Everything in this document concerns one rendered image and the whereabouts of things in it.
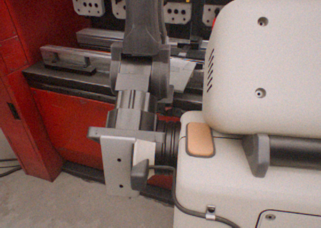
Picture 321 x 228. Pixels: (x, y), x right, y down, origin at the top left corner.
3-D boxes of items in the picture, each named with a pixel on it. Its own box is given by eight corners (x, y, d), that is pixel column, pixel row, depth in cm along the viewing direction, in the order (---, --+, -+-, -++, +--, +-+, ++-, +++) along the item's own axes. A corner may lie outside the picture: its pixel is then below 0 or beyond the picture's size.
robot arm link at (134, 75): (113, 98, 36) (146, 101, 35) (122, 44, 39) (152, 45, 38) (125, 114, 44) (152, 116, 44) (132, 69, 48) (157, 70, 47)
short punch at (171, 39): (168, 42, 103) (168, 20, 97) (169, 40, 104) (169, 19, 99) (189, 44, 100) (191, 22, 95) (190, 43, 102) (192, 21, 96)
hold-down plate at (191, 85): (151, 86, 110) (151, 81, 109) (155, 81, 114) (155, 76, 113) (212, 97, 103) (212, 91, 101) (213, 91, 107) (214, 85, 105)
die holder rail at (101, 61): (44, 63, 132) (39, 47, 127) (51, 59, 137) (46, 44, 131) (121, 75, 119) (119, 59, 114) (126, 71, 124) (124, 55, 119)
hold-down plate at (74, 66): (44, 68, 127) (43, 63, 125) (51, 64, 131) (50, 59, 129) (91, 76, 119) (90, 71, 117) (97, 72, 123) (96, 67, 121)
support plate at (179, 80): (138, 85, 88) (138, 83, 87) (159, 59, 108) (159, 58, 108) (182, 93, 83) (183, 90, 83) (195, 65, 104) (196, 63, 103)
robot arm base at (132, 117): (83, 136, 32) (166, 143, 31) (94, 85, 35) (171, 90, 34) (102, 145, 40) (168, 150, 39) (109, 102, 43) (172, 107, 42)
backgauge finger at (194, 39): (169, 58, 111) (169, 48, 109) (181, 41, 132) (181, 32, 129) (192, 61, 108) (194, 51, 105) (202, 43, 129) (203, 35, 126)
